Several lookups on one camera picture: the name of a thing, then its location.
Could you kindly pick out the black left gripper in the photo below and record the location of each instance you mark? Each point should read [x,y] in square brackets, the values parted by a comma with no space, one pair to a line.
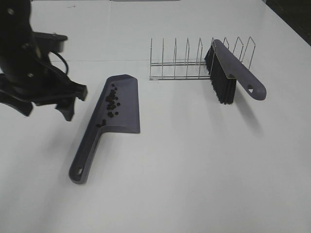
[34,76]

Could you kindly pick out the pile of coffee beans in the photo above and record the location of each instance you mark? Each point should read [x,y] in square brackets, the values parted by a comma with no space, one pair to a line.
[107,107]

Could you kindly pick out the grey plastic dustpan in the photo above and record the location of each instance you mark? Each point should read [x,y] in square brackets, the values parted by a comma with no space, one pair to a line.
[127,90]

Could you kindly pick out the grey brush black bristles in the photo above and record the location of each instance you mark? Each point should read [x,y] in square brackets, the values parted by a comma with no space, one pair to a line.
[226,70]

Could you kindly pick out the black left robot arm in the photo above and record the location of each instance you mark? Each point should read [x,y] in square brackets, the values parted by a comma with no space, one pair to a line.
[15,27]

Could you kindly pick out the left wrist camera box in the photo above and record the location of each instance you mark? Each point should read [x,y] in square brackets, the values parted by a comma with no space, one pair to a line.
[48,42]

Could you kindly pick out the metal wire dish rack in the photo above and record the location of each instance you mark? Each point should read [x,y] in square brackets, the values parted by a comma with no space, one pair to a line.
[191,65]

